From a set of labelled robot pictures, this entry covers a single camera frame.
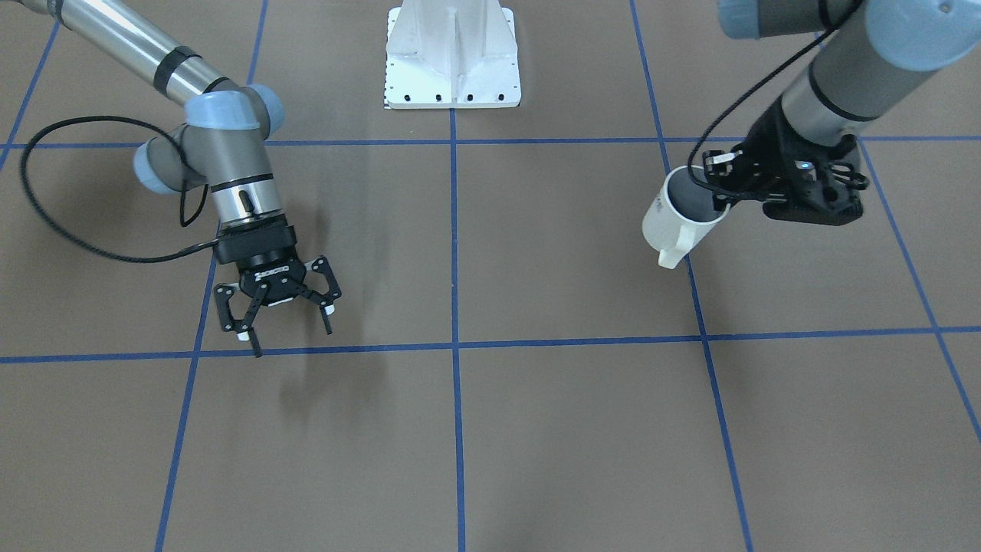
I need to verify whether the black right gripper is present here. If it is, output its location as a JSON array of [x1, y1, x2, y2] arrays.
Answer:
[[214, 216, 341, 359]]

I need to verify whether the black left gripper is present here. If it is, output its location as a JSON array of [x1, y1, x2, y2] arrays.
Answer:
[[702, 99, 865, 226]]

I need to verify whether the white mug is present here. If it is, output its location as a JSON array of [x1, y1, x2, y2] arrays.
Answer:
[[641, 166, 731, 269]]

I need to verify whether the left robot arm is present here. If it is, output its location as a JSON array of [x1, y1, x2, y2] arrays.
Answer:
[[698, 1, 980, 226]]

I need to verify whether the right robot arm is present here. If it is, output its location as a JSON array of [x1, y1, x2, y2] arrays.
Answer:
[[18, 1, 341, 357]]

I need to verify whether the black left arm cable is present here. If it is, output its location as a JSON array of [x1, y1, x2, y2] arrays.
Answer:
[[687, 0, 867, 202]]

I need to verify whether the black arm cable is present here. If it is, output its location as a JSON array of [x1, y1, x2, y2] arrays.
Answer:
[[687, 0, 867, 202], [20, 116, 223, 264]]

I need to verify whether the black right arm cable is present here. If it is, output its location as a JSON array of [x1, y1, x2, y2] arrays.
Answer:
[[20, 116, 223, 264]]

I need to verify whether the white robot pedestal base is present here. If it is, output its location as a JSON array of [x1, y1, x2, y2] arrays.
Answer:
[[383, 1, 522, 110]]

